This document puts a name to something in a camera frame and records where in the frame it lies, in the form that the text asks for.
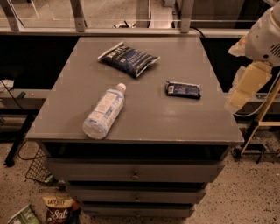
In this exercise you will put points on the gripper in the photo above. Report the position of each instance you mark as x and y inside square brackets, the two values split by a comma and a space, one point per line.
[262, 44]

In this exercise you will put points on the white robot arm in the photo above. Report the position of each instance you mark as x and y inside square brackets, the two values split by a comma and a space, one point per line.
[261, 44]

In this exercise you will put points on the blue rxbar blueberry bar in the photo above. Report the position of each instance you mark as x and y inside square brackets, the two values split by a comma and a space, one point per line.
[181, 89]

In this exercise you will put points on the wooden tripod stand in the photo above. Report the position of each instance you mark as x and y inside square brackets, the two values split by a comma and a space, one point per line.
[258, 122]

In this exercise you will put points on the dark blue chips bag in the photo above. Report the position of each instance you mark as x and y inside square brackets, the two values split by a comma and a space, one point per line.
[128, 60]

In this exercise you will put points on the grey drawer cabinet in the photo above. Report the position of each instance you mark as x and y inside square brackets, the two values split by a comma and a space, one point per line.
[161, 151]

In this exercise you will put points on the clear plastic water bottle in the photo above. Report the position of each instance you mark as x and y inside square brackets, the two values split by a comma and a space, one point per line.
[99, 121]

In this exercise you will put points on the black table leg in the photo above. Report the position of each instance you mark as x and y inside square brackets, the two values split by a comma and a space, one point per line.
[9, 161]

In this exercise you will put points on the brown salt chips bag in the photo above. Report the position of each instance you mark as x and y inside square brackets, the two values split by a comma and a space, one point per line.
[57, 209]

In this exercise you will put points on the green snack bag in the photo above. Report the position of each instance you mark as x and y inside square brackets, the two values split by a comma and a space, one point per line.
[25, 215]

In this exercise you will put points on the black wire basket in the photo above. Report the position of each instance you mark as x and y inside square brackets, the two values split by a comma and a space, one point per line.
[38, 172]

